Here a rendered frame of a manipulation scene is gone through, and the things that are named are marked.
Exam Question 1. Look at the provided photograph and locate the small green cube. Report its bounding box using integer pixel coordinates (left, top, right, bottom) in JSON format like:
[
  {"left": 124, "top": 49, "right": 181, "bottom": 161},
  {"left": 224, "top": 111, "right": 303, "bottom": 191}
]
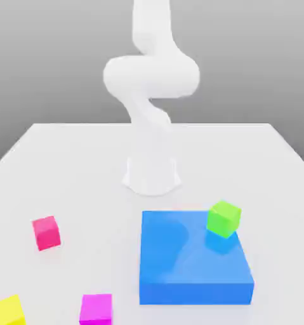
[{"left": 206, "top": 200, "right": 242, "bottom": 239}]

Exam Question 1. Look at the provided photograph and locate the small red cube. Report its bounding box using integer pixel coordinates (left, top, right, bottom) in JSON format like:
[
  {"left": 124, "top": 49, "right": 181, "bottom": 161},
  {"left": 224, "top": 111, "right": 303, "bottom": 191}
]
[{"left": 31, "top": 215, "right": 62, "bottom": 252}]

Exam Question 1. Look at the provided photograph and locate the small magenta cube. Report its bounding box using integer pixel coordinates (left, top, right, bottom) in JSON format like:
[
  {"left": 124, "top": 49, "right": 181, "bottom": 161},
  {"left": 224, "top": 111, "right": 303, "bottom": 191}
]
[{"left": 79, "top": 293, "right": 113, "bottom": 325}]

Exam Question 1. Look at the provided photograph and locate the small yellow cube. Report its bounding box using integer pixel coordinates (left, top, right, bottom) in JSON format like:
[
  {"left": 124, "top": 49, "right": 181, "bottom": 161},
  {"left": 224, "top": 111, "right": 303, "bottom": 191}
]
[{"left": 0, "top": 294, "right": 27, "bottom": 325}]

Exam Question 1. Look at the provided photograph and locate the large blue box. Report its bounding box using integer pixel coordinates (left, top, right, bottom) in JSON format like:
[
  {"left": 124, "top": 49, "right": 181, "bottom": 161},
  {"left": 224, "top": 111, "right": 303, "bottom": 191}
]
[{"left": 139, "top": 209, "right": 255, "bottom": 305}]

